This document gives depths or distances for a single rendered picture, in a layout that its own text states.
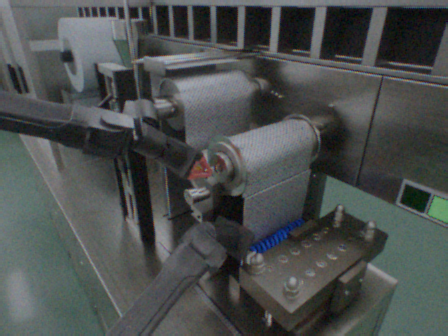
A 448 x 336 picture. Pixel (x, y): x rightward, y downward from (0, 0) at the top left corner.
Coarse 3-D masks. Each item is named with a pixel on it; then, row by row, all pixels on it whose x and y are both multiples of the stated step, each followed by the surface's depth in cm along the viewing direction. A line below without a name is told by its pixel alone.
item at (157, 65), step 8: (168, 56) 86; (176, 56) 87; (184, 56) 85; (192, 56) 87; (200, 56) 88; (208, 56) 86; (216, 56) 87; (224, 56) 89; (232, 56) 91; (240, 56) 92; (248, 56) 95; (144, 64) 84; (152, 64) 81; (160, 64) 77; (168, 64) 79; (176, 64) 81; (184, 64) 82; (192, 64) 85; (200, 64) 85; (208, 64) 86; (152, 72) 82; (160, 72) 78
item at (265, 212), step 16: (304, 176) 82; (272, 192) 76; (288, 192) 81; (304, 192) 86; (256, 208) 74; (272, 208) 79; (288, 208) 84; (256, 224) 77; (272, 224) 82; (288, 224) 88; (256, 240) 81
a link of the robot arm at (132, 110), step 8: (128, 104) 63; (136, 104) 63; (144, 104) 63; (152, 104) 65; (104, 112) 54; (112, 112) 55; (128, 112) 60; (136, 112) 62; (144, 112) 61; (152, 112) 63; (104, 120) 53; (112, 120) 54; (120, 120) 55; (128, 120) 56; (152, 120) 62; (120, 128) 54; (128, 128) 55; (128, 136) 56; (128, 144) 57; (120, 152) 60
